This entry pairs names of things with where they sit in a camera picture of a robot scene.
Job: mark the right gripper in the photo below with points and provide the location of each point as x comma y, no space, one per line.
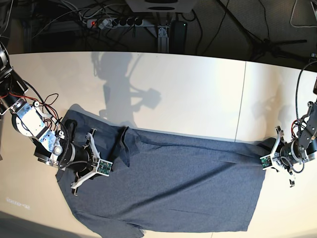
80,160

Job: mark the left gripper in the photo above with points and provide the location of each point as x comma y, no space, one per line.
285,155

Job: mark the blue grey T-shirt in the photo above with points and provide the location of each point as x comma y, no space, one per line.
165,182

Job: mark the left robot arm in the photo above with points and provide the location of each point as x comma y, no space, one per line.
307,129

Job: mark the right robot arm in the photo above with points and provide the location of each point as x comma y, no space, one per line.
53,142

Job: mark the white table label sticker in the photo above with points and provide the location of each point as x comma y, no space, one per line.
16,203

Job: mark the black tripod stand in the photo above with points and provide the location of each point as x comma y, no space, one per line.
262,46

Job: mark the white power strip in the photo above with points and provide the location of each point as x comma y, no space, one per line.
113,23

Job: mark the black power adapter box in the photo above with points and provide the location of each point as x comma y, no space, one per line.
177,37

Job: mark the grey speaker box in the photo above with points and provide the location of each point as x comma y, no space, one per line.
161,5

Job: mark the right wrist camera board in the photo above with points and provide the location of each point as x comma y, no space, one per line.
104,167

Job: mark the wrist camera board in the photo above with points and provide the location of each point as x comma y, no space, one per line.
104,167
266,162

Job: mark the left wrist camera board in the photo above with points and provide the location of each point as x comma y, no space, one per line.
266,162

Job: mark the aluminium frame post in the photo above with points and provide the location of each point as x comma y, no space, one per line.
163,39

